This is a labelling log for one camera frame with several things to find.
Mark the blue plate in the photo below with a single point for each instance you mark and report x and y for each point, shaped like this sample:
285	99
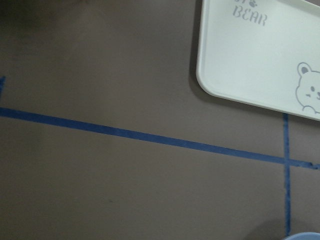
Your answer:
304	236

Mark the cream bear tray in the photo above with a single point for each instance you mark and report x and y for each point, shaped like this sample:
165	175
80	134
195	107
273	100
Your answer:
264	53

